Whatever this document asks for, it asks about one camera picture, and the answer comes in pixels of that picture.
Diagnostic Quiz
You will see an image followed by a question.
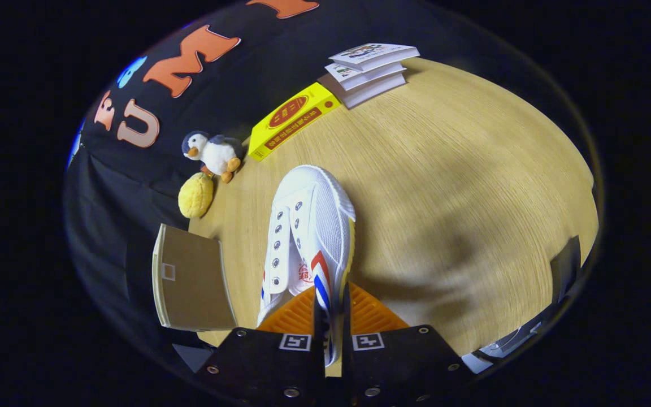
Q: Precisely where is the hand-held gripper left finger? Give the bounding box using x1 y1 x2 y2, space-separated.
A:
196 285 327 407

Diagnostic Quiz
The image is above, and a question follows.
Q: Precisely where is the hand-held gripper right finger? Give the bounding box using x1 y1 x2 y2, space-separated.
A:
341 283 473 407

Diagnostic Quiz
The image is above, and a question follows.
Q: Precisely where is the beige fabric storage box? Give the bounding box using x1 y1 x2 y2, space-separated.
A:
151 223 239 333

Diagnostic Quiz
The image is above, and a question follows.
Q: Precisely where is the white striped canvas shoe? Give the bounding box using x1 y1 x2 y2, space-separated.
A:
256 164 357 367

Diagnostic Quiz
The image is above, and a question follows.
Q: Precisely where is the grey mesh panel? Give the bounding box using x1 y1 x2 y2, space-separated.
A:
172 341 216 374

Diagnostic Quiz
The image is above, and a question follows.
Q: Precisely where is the yellow plush ball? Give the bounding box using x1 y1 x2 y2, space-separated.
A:
177 172 215 219

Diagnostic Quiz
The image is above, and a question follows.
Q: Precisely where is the penguin plush toy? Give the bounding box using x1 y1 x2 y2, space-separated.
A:
181 131 245 184

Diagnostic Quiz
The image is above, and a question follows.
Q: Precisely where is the yellow book with red circle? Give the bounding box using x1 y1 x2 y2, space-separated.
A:
247 83 342 163

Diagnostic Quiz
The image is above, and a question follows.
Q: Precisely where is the white book with brown cover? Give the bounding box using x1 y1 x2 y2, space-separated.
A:
318 72 407 110

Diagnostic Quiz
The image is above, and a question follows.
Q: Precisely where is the white book with small picture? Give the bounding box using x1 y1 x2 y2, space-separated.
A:
324 61 407 92

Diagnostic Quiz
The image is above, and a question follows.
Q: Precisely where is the white book with floral cover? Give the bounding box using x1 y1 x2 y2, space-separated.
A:
328 43 421 73

